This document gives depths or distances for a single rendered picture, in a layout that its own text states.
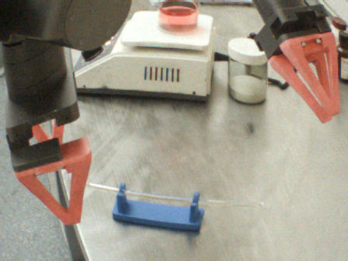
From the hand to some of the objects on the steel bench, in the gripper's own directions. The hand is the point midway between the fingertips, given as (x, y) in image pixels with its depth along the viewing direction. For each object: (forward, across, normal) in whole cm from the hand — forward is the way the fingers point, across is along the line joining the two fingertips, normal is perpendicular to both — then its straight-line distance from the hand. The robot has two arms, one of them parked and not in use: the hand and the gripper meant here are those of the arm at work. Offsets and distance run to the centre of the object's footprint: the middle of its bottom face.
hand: (328, 109), depth 69 cm
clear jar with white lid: (-12, -49, +9) cm, 51 cm away
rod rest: (+1, -31, -12) cm, 34 cm away
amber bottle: (-10, -52, +31) cm, 62 cm away
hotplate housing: (-19, -54, -2) cm, 57 cm away
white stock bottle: (-13, -56, +34) cm, 67 cm away
